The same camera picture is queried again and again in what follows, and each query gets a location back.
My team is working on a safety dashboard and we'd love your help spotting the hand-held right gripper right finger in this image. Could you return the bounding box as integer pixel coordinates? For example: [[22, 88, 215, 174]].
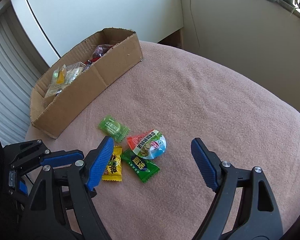
[[190, 137, 290, 240]]

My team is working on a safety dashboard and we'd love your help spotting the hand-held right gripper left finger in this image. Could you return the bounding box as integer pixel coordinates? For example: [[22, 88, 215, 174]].
[[15, 136, 115, 240]]

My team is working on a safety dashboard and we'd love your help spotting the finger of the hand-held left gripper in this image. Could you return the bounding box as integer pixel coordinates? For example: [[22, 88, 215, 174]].
[[9, 171, 40, 198], [5, 139, 85, 173]]

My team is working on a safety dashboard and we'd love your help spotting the yellow candy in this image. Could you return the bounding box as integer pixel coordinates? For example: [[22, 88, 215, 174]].
[[102, 145, 123, 182]]

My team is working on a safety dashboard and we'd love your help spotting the light green candy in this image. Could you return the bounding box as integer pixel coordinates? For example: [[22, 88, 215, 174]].
[[98, 114, 131, 143]]

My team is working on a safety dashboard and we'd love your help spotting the dark green candy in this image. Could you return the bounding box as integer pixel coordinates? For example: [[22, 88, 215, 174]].
[[120, 149, 160, 183]]

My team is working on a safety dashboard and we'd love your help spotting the red jelly cup printed lid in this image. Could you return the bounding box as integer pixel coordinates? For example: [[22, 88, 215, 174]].
[[127, 129, 168, 160]]

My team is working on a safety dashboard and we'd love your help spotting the brown cardboard box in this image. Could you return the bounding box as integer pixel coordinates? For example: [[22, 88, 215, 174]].
[[30, 27, 143, 139]]

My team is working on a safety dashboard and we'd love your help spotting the clear packet with red ends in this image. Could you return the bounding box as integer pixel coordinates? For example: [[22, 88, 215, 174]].
[[92, 44, 115, 58]]

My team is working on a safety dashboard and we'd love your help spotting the white slatted shutter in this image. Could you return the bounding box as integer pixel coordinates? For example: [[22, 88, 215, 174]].
[[0, 12, 50, 140]]

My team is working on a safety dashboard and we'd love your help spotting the wrapped sponge cake packet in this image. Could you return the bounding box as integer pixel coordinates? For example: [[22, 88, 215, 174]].
[[44, 61, 87, 98]]

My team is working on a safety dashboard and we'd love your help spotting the brown wooden furniture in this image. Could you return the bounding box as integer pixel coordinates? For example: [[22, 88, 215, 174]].
[[162, 29, 183, 49]]

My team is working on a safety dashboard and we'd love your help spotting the white cabinet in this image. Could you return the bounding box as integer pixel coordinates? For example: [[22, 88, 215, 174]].
[[7, 0, 185, 68]]

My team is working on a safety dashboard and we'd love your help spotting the white hanging cable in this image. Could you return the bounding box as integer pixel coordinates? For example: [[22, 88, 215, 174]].
[[188, 0, 201, 53]]

